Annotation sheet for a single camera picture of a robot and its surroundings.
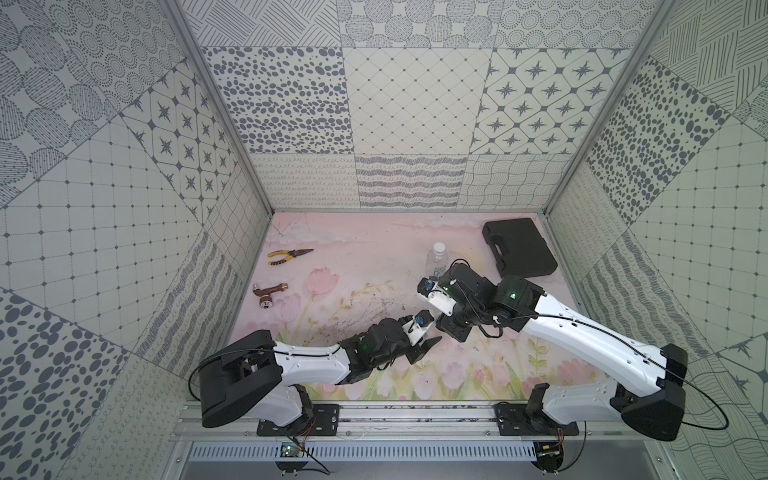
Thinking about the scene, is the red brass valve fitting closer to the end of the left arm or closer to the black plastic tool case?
the end of the left arm

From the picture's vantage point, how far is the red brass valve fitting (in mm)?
945

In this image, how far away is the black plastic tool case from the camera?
1015 mm

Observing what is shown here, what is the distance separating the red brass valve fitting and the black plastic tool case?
756mm
